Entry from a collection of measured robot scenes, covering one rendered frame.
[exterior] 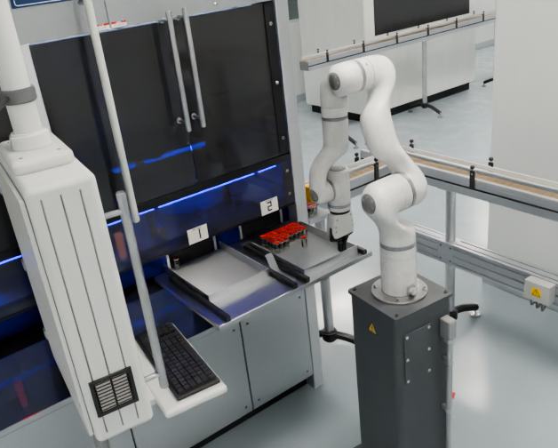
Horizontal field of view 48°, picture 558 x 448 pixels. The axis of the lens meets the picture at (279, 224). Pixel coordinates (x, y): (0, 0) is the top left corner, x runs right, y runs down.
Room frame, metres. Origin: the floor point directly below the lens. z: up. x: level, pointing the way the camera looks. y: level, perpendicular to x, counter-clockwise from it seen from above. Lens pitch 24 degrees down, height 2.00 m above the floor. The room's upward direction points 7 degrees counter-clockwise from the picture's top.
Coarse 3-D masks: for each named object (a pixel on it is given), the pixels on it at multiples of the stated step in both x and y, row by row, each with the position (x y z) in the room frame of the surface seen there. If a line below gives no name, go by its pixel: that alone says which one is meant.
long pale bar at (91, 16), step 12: (84, 0) 1.95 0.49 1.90; (96, 24) 1.96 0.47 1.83; (96, 36) 1.95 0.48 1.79; (96, 48) 1.95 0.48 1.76; (96, 60) 1.95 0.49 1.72; (108, 84) 1.95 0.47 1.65; (108, 96) 1.95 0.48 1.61; (108, 108) 1.95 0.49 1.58; (120, 132) 1.96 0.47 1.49; (120, 144) 1.95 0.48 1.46; (120, 156) 1.95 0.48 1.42; (132, 192) 1.95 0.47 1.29; (132, 204) 1.95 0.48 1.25; (132, 216) 1.95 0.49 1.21
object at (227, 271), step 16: (208, 256) 2.23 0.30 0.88; (224, 256) 2.21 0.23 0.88; (240, 256) 2.16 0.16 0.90; (176, 272) 2.12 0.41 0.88; (192, 272) 2.11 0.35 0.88; (208, 272) 2.09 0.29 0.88; (224, 272) 2.08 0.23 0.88; (240, 272) 2.06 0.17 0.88; (256, 272) 2.05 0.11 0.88; (192, 288) 1.96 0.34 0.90; (208, 288) 1.97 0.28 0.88; (224, 288) 1.90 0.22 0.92; (240, 288) 1.94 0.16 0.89
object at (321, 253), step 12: (312, 228) 2.33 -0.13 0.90; (312, 240) 2.26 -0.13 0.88; (324, 240) 2.25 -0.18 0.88; (264, 252) 2.17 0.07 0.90; (288, 252) 2.18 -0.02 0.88; (300, 252) 2.17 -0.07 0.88; (312, 252) 2.15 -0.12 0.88; (324, 252) 2.14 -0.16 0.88; (336, 252) 2.13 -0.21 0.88; (348, 252) 2.09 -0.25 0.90; (288, 264) 2.05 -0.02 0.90; (300, 264) 2.07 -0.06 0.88; (312, 264) 2.06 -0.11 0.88; (324, 264) 2.02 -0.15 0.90
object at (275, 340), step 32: (256, 320) 2.26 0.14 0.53; (288, 320) 2.36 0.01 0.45; (224, 352) 2.17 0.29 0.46; (256, 352) 2.25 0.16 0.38; (288, 352) 2.35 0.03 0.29; (256, 384) 2.24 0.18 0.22; (288, 384) 2.33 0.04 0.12; (32, 416) 1.73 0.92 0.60; (64, 416) 1.78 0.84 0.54; (160, 416) 1.98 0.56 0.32; (192, 416) 2.05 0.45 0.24; (224, 416) 2.13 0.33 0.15
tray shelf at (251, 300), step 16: (256, 240) 2.33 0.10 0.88; (256, 256) 2.18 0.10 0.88; (352, 256) 2.09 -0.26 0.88; (368, 256) 2.10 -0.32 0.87; (320, 272) 2.00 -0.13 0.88; (336, 272) 2.01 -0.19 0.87; (176, 288) 2.00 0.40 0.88; (256, 288) 1.94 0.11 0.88; (272, 288) 1.92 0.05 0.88; (288, 288) 1.91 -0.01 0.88; (304, 288) 1.92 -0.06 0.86; (192, 304) 1.88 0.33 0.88; (224, 304) 1.85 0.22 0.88; (240, 304) 1.84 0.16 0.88; (256, 304) 1.83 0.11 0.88; (272, 304) 1.84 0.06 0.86; (208, 320) 1.78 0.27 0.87; (240, 320) 1.76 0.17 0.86
